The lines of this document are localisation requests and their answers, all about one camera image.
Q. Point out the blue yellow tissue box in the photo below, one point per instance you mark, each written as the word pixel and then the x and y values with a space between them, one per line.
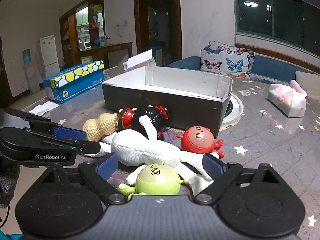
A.
pixel 69 83

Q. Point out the white plush rabbit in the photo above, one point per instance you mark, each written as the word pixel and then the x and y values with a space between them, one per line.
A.
pixel 134 149

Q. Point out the white paper sheet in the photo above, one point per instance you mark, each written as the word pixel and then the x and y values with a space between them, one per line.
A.
pixel 40 110

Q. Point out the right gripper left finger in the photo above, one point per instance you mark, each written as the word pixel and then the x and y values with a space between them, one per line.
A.
pixel 95 175

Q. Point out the black haired red doll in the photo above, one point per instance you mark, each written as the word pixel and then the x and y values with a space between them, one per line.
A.
pixel 145 120

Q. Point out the dark glass window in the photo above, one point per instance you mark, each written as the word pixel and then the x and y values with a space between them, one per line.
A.
pixel 294 22

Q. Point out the white round turntable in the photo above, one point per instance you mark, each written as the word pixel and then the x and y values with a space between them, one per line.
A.
pixel 236 113

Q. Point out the black white storage box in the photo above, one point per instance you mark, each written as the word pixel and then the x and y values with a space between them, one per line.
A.
pixel 193 97

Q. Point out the wooden display cabinet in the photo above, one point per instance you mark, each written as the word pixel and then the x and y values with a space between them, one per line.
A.
pixel 81 28

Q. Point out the grey sofa cushion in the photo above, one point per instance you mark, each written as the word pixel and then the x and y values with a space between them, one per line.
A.
pixel 309 82

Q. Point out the white open paper box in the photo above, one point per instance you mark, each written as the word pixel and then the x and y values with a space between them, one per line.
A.
pixel 140 60

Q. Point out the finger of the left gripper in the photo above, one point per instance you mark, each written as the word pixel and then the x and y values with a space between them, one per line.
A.
pixel 68 133
pixel 87 147

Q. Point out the dark wooden console table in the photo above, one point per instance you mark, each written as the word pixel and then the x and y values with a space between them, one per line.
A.
pixel 101 53

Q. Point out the white refrigerator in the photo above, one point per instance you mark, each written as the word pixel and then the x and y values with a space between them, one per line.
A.
pixel 48 55

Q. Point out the red round doll toy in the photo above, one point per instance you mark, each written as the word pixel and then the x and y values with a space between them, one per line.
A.
pixel 200 140

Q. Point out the pink white tissue pack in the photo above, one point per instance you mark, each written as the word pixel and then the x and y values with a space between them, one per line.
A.
pixel 290 99

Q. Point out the peanut shaped toy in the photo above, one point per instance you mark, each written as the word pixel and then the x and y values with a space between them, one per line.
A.
pixel 104 125

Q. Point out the grey gloved hand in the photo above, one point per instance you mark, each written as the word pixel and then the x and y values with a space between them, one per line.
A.
pixel 9 174

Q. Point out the butterfly print pillow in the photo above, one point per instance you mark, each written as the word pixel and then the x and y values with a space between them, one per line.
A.
pixel 223 59

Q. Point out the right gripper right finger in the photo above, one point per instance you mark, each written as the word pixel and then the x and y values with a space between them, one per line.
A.
pixel 224 176

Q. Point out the green round alien toy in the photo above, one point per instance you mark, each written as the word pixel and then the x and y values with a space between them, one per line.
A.
pixel 154 180

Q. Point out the water dispenser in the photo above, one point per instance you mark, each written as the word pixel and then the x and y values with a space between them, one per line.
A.
pixel 30 72

